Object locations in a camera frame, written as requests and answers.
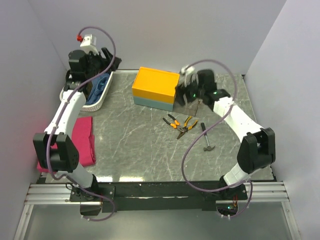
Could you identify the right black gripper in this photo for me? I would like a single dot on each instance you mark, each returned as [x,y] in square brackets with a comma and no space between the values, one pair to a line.
[180,90]

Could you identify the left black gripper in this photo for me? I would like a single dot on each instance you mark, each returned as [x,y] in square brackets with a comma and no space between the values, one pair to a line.
[105,62]

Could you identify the clear plastic drawer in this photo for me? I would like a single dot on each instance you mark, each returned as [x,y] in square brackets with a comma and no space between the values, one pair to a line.
[190,108]

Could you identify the orange grey drawer box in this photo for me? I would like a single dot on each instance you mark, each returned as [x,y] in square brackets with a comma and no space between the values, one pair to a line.
[155,88]

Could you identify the orange black pliers small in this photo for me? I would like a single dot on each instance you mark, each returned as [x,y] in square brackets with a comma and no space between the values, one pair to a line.
[175,124]

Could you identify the orange black long-nose pliers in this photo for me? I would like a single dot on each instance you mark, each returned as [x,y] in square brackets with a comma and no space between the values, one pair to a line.
[187,127]

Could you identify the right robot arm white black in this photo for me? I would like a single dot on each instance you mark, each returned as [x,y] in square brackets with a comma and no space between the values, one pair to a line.
[257,144]

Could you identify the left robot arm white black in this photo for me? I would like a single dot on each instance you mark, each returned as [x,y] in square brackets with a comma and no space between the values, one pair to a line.
[63,122]

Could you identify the blue cloth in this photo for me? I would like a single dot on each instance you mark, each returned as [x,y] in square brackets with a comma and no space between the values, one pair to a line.
[98,86]

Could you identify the white plastic basket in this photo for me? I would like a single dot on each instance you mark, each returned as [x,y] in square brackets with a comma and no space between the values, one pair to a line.
[86,108]

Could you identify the small black hammer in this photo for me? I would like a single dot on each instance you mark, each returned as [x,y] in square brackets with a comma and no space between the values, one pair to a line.
[208,148]

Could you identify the pink folded cloth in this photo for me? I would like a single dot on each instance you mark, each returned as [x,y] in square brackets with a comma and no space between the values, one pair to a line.
[85,142]

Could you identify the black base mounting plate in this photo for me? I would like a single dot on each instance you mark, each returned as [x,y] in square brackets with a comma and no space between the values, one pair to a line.
[153,196]

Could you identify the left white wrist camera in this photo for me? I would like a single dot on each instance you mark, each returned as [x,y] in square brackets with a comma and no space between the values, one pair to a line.
[88,43]

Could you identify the aluminium rail frame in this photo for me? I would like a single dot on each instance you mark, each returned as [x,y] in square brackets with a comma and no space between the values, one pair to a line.
[57,194]

